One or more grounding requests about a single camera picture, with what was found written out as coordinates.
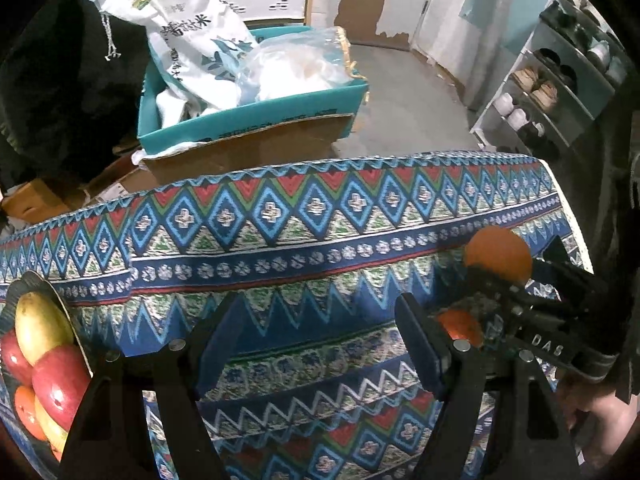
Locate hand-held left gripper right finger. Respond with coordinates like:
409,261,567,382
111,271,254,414
395,292,583,480

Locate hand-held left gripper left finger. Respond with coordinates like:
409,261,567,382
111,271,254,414
57,291,246,480

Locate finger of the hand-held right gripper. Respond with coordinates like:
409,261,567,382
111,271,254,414
464,259,533,322
531,254,609,307

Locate small orange tangerine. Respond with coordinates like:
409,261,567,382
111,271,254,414
436,310,487,349

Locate red apple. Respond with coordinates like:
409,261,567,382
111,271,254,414
0,332,37,387
31,345,94,432

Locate yellow green mango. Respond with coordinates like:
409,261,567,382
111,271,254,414
14,291,76,367

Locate yellow green apple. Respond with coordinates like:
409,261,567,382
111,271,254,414
34,395,69,454

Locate large orange persimmon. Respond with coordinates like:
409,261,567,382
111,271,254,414
14,385,49,442

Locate dark green glass plate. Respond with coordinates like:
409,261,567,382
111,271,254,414
0,270,96,463

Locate person's right hand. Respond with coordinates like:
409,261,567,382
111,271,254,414
557,384,639,467

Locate blue patterned tablecloth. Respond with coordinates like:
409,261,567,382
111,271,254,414
0,152,597,480

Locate rows of shoes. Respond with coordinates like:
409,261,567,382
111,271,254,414
492,0,626,158

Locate white shoe rack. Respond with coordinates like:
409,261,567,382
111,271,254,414
470,0,632,162

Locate wooden box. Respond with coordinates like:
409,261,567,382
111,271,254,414
0,177,72,222

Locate teal cardboard box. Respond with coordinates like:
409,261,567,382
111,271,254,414
137,25,369,157

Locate clear plastic bag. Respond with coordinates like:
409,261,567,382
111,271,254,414
237,27,354,107

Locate black hanging coat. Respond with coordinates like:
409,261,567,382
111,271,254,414
0,0,151,192

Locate white printed rice bag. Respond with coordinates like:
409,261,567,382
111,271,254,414
82,0,257,127

